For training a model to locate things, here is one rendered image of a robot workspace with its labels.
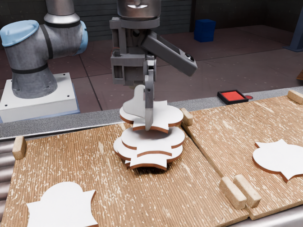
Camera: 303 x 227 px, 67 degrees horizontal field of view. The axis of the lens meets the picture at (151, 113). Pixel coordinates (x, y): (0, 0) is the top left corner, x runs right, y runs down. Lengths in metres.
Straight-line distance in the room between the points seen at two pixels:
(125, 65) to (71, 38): 0.47
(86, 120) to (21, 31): 0.33
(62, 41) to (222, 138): 0.60
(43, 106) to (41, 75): 0.11
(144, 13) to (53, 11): 0.50
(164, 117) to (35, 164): 0.30
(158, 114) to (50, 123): 0.36
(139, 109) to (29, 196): 0.26
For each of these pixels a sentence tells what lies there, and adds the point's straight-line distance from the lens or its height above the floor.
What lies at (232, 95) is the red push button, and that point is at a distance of 0.85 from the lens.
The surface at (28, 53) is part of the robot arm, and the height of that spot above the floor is 1.07.
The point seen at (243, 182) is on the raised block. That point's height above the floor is 0.96.
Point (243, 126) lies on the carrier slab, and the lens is 0.68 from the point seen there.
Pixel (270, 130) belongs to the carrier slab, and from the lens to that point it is 0.69.
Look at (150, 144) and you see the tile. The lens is 0.49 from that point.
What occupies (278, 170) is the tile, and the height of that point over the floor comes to 0.95.
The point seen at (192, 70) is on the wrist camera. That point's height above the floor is 1.14.
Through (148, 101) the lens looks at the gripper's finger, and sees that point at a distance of 0.43.
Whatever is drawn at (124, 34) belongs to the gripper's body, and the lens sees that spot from 0.43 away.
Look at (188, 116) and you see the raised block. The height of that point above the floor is 0.96.
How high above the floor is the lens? 1.30
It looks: 32 degrees down
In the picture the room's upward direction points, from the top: straight up
